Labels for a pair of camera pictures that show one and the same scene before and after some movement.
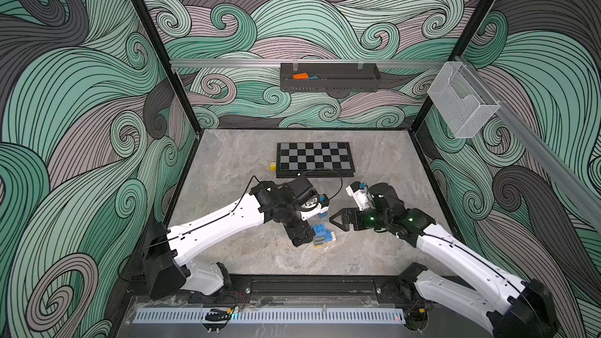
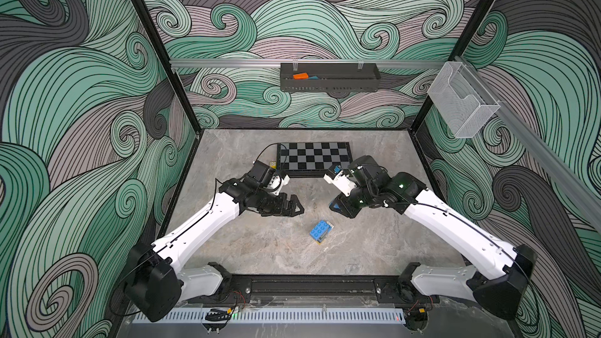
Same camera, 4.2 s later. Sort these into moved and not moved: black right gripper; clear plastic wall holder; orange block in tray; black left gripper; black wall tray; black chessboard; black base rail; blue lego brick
Moved: black right gripper; black left gripper; blue lego brick
Not moved: black chessboard; black wall tray; black base rail; orange block in tray; clear plastic wall holder
